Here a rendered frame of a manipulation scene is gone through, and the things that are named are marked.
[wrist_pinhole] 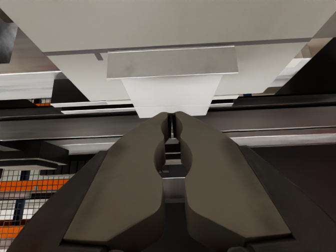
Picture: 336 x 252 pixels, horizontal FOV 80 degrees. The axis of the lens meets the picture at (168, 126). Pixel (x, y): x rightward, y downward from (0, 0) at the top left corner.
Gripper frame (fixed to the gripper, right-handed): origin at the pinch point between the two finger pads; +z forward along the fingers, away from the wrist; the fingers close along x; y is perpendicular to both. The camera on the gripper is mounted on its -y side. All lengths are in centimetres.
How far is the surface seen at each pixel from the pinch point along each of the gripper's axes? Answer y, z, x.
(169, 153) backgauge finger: 20.2, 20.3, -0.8
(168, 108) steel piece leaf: 4.7, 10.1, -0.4
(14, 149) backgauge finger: 18.1, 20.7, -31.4
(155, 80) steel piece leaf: 0.0, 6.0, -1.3
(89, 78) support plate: -0.5, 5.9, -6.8
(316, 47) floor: 35, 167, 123
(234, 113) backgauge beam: 17.4, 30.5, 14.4
